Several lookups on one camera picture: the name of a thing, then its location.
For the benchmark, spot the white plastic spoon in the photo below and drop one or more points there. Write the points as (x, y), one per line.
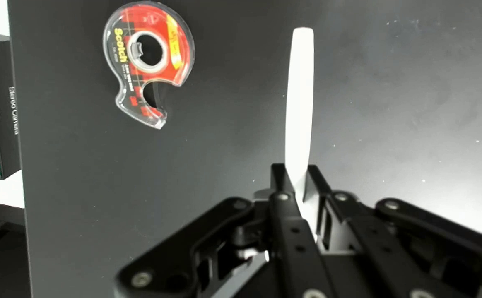
(298, 111)

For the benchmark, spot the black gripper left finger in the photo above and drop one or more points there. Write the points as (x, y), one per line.
(297, 255)

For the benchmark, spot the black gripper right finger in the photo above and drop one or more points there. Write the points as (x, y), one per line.
(345, 227)

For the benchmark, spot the red tape dispenser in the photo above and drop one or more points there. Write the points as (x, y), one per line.
(144, 43)

